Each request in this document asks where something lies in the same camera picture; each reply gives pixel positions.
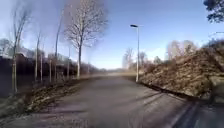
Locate dark fence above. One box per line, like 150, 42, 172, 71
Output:
0, 54, 79, 98

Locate street lamp post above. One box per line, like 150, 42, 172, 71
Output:
129, 23, 142, 83

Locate leaf-strewn grass verge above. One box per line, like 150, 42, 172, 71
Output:
0, 78, 88, 118

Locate pale bare trees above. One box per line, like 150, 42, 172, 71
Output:
165, 39, 199, 63

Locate pine tree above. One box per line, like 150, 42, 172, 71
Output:
203, 0, 224, 24

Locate row of bare trees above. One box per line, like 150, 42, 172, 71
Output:
8, 0, 109, 96

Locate grey asphalt road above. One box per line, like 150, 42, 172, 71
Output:
0, 73, 224, 128

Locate brown rocky slope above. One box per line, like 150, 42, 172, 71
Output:
138, 39, 224, 101

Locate small bare trees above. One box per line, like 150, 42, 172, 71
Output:
121, 46, 149, 71

